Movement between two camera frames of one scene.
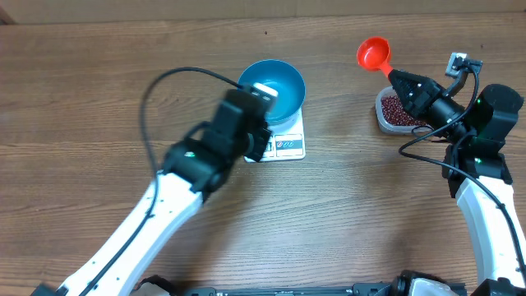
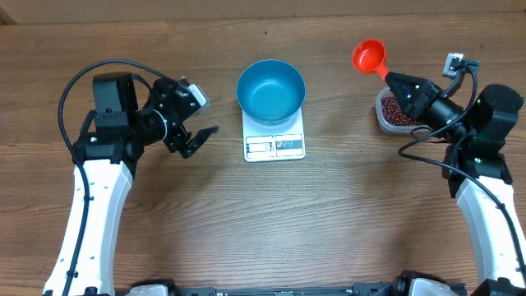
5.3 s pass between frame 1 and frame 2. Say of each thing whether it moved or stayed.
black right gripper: stayed
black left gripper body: moved
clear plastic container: stayed
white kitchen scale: stayed
